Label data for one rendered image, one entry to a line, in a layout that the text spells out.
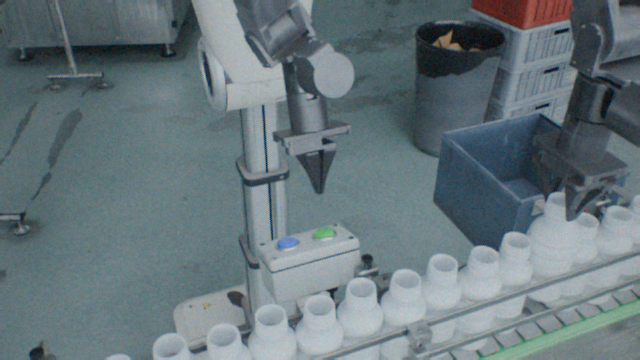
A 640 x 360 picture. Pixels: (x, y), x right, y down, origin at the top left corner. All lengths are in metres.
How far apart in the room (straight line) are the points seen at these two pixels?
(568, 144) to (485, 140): 0.83
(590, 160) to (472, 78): 2.17
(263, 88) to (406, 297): 0.59
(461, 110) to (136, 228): 1.69
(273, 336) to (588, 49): 0.48
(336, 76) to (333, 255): 0.27
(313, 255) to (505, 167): 0.95
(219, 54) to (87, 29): 3.37
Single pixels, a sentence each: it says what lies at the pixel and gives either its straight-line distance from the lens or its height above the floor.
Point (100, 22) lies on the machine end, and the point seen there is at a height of 0.29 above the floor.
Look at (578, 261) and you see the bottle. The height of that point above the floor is 1.11.
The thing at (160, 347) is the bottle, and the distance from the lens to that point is 0.70.
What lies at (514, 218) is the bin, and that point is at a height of 0.90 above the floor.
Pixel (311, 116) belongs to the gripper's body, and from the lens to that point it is 0.79.
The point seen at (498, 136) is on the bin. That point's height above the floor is 0.90.
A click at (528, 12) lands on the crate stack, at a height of 0.75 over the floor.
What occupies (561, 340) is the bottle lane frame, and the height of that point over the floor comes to 0.99.
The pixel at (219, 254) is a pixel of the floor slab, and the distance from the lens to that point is 2.52.
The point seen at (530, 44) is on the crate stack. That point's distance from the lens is 3.19.
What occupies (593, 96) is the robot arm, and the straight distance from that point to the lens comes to 0.73.
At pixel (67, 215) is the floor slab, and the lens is 2.93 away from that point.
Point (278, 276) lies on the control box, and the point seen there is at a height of 1.10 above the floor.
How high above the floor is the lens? 1.68
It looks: 35 degrees down
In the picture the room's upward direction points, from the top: straight up
